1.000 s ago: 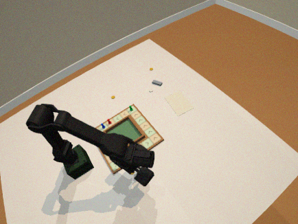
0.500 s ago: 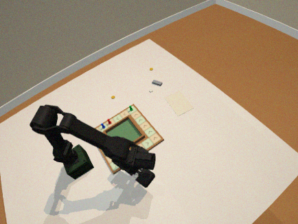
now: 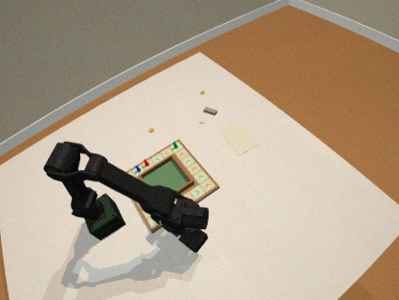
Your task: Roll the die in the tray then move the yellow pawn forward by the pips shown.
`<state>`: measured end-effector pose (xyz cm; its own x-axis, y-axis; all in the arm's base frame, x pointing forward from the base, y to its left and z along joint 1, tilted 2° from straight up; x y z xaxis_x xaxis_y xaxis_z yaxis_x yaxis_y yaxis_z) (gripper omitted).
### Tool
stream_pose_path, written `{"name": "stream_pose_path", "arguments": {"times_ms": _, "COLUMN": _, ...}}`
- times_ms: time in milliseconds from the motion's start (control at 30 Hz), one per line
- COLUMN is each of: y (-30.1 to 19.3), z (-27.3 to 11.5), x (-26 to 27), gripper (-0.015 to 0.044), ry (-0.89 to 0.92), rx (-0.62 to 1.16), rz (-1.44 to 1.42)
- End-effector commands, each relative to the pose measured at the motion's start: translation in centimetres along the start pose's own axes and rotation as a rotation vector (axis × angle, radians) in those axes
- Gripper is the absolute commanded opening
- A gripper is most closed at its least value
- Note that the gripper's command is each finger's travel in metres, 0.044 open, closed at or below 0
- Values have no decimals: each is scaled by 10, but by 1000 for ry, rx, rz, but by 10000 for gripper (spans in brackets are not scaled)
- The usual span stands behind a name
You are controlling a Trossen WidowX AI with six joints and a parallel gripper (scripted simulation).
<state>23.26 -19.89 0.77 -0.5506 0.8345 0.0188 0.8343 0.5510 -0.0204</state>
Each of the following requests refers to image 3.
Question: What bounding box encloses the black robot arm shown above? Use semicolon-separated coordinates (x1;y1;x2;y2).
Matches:
43;142;209;230

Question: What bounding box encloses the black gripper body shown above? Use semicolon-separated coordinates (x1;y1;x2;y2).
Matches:
161;221;208;253

